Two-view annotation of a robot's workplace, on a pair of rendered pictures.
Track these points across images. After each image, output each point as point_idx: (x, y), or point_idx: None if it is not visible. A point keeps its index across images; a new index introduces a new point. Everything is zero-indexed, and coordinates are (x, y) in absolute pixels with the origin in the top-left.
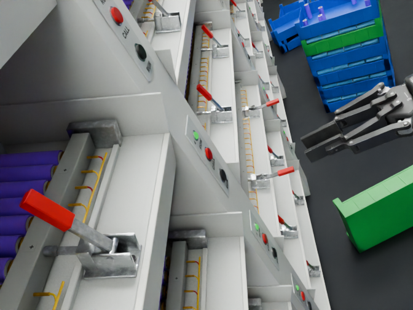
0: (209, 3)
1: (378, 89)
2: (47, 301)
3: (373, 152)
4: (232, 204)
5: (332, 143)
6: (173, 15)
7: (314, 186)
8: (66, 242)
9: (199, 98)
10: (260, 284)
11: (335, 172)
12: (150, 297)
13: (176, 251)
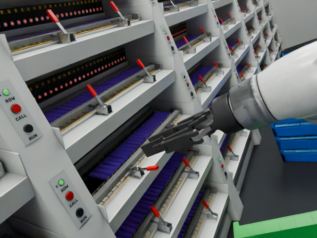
0: (161, 51)
1: (207, 109)
2: None
3: (306, 200)
4: (29, 152)
5: (158, 143)
6: (70, 34)
7: (246, 215)
8: None
9: (107, 100)
10: (55, 232)
11: (267, 208)
12: None
13: None
